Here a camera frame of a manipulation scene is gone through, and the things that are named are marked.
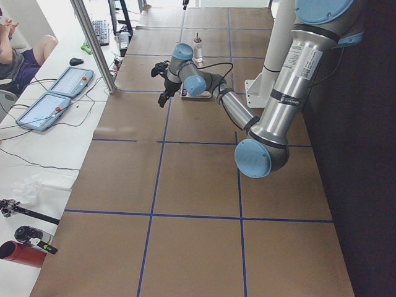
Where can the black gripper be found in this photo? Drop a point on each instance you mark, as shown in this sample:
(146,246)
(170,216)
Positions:
(169,85)

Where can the clear sauce bottle with pourer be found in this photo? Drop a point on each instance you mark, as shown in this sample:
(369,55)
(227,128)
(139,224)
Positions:
(198,56)

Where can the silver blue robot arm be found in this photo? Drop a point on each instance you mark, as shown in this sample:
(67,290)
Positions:
(302,32)

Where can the silver digital kitchen scale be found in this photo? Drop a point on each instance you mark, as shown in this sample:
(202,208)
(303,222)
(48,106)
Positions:
(204,96)

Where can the white power adapter box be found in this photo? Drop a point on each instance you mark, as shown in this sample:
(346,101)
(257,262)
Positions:
(123,40)

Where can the upper blue teach pendant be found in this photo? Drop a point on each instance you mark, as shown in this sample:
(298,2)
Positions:
(72,82)

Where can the blue teach pendant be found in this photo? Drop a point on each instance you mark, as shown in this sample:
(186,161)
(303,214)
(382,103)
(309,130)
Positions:
(72,82)
(43,113)

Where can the green plastic clamp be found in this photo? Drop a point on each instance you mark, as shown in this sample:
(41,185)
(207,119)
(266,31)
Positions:
(85,47)

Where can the black keyboard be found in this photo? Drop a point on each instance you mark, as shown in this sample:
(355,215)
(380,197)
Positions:
(100,28)

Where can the black computer mouse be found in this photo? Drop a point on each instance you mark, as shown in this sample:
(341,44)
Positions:
(75,61)

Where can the lower blue teach pendant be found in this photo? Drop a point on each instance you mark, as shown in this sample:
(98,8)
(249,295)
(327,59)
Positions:
(43,113)

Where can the seated person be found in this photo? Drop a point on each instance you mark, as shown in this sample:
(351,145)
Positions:
(21,67)

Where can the crumpled white plastic wrap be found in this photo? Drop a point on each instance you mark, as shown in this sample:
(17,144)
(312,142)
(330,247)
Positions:
(27,190)

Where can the black tripod rod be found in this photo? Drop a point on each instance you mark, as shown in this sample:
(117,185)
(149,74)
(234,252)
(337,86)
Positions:
(11,206)

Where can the red cylinder tube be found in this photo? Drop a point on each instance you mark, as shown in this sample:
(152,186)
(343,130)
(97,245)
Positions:
(13,251)

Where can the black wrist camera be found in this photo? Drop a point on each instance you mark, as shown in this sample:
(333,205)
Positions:
(160,68)

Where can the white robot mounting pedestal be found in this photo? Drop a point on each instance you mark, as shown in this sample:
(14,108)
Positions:
(258,90)

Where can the aluminium frame post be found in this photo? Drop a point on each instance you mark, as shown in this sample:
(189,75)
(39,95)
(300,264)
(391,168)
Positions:
(86,25)

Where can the black silver camera lens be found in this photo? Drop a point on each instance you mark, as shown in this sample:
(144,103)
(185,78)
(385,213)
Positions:
(35,238)

